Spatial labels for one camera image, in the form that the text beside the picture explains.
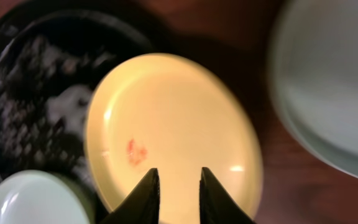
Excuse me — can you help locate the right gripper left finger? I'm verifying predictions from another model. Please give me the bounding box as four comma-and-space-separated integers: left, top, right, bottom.
100, 168, 160, 224

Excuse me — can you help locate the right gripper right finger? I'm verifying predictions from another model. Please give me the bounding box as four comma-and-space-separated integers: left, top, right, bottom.
199, 167, 255, 224

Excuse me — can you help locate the yellow plate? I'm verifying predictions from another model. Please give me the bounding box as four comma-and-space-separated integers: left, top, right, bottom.
85, 54, 263, 223

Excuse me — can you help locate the light blue plate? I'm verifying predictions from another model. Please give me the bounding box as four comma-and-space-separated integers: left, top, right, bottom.
0, 170, 96, 224
268, 0, 358, 178

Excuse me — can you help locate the black round tray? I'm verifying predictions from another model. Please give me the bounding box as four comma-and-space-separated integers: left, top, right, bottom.
0, 1, 161, 223

